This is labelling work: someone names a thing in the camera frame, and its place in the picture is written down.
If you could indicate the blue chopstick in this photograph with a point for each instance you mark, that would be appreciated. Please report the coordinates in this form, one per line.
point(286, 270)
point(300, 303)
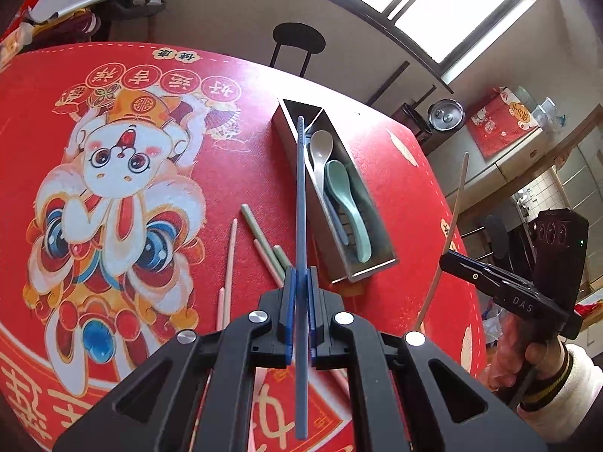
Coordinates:
point(301, 197)

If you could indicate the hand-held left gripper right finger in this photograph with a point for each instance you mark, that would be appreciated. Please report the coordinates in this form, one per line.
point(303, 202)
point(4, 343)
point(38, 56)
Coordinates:
point(313, 301)

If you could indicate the dark red cloth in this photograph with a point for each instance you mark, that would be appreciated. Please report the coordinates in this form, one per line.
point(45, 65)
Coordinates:
point(80, 26)

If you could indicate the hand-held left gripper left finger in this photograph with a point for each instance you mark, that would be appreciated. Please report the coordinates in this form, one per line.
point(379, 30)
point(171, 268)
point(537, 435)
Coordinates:
point(289, 301)

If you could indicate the black framed window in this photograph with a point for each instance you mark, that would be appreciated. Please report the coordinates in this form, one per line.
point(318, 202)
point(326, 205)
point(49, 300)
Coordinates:
point(447, 4)

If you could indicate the beige chopstick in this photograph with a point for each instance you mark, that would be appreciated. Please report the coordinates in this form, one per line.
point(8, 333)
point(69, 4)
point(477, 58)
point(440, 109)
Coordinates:
point(460, 188)

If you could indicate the red printed table mat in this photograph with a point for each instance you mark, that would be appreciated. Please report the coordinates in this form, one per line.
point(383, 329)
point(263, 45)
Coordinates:
point(141, 254)

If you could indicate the red instant noodle packet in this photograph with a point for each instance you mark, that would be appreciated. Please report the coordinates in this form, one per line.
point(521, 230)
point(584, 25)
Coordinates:
point(21, 12)

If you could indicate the black round-back chair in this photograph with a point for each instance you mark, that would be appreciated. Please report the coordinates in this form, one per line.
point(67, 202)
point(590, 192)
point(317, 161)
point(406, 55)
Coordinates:
point(299, 37)
point(497, 238)

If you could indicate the silver rice cooker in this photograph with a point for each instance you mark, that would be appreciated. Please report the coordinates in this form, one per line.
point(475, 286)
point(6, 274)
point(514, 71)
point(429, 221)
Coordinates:
point(445, 114)

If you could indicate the green spoon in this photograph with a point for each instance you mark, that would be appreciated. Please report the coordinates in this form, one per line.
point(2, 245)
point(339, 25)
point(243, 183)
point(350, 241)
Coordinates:
point(344, 193)

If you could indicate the grey plastic stool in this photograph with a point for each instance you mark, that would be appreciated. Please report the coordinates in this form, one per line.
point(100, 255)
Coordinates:
point(141, 9)

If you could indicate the person's right hand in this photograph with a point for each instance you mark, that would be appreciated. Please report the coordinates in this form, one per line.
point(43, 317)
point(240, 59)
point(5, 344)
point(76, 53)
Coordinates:
point(506, 358)

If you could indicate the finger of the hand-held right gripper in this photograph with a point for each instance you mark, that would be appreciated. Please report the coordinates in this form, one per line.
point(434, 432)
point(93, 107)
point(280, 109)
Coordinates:
point(476, 275)

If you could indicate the stack of clear plastic containers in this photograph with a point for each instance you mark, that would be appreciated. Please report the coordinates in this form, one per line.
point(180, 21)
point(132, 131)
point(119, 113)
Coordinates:
point(546, 113)

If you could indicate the white spoon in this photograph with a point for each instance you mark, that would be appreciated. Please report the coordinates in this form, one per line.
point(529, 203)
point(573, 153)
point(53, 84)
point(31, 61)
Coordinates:
point(321, 146)

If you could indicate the perforated metal utensil container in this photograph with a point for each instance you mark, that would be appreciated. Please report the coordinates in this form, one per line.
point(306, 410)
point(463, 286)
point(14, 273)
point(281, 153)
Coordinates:
point(367, 273)

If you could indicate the beige refrigerator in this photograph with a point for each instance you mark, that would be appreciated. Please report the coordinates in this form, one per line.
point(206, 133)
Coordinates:
point(518, 169)

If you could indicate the red printed refrigerator cloth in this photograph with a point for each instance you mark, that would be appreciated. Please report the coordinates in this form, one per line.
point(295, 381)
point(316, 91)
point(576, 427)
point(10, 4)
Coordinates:
point(494, 127)

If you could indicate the black metal frame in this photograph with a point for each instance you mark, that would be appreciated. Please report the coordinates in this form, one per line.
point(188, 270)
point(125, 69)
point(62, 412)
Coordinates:
point(395, 75)

